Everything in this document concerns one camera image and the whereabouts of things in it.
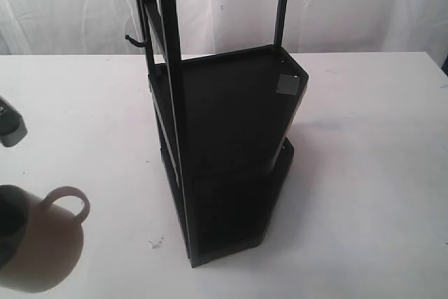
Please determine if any grey square sticker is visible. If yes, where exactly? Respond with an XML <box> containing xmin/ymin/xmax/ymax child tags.
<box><xmin>276</xmin><ymin>74</ymin><xmax>300</xmax><ymax>96</ymax></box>

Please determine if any pink ceramic mug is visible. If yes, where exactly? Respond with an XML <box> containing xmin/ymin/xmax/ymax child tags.
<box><xmin>1</xmin><ymin>186</ymin><xmax>90</xmax><ymax>293</ymax></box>

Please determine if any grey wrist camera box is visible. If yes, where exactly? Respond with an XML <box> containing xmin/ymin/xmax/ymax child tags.
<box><xmin>0</xmin><ymin>97</ymin><xmax>27</xmax><ymax>148</ymax></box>

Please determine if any black metal shelf rack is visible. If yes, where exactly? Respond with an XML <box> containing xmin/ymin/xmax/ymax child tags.
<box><xmin>136</xmin><ymin>0</ymin><xmax>309</xmax><ymax>267</ymax></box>

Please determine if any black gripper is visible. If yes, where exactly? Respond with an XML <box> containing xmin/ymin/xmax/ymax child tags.
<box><xmin>1</xmin><ymin>185</ymin><xmax>28</xmax><ymax>267</ymax></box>

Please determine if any black rack hook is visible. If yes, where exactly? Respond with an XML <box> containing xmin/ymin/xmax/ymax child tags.
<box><xmin>125</xmin><ymin>34</ymin><xmax>148</xmax><ymax>48</ymax></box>

